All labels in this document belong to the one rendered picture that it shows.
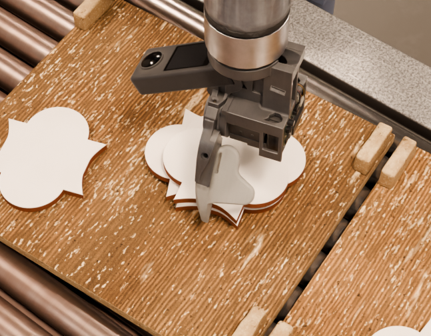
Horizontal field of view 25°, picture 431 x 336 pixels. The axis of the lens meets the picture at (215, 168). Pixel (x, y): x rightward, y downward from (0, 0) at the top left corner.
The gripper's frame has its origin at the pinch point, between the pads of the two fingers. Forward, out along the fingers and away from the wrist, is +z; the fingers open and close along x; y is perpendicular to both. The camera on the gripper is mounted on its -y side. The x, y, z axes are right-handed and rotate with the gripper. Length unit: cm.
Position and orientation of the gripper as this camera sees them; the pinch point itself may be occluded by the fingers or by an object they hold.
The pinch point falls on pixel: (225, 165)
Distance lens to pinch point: 104.2
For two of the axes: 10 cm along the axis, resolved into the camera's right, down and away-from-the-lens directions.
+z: 0.1, 5.9, 8.1
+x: 3.7, -7.5, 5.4
